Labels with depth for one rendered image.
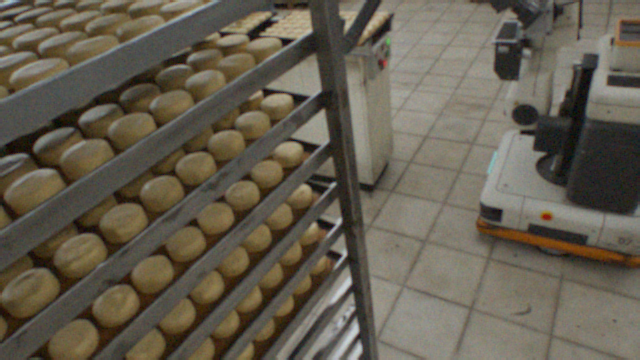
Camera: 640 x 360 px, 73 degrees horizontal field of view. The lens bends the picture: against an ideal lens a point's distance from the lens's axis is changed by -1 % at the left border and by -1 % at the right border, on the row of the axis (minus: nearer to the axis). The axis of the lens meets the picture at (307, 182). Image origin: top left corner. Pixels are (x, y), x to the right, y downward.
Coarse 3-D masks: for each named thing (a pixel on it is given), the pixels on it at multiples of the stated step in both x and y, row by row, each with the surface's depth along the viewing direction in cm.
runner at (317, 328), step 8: (344, 288) 95; (336, 296) 94; (344, 296) 92; (328, 304) 93; (336, 304) 90; (328, 312) 88; (336, 312) 91; (320, 320) 90; (328, 320) 89; (312, 328) 89; (320, 328) 87; (304, 336) 87; (312, 336) 85; (304, 344) 83; (312, 344) 86; (296, 352) 85; (304, 352) 84
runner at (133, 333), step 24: (312, 168) 69; (288, 192) 66; (264, 216) 62; (240, 240) 59; (216, 264) 57; (168, 288) 51; (192, 288) 54; (144, 312) 49; (168, 312) 52; (120, 336) 47; (144, 336) 50
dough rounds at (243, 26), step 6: (246, 18) 247; (252, 18) 244; (258, 18) 242; (264, 18) 242; (234, 24) 240; (240, 24) 240; (246, 24) 237; (252, 24) 236; (222, 30) 235; (228, 30) 235; (234, 30) 232; (240, 30) 230; (246, 30) 232
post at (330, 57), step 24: (312, 0) 57; (336, 0) 58; (312, 24) 59; (336, 24) 59; (336, 48) 61; (336, 72) 62; (336, 96) 64; (336, 120) 67; (336, 144) 70; (336, 168) 74; (360, 216) 81; (360, 240) 84; (360, 264) 87; (360, 288) 91; (360, 312) 97; (360, 336) 104
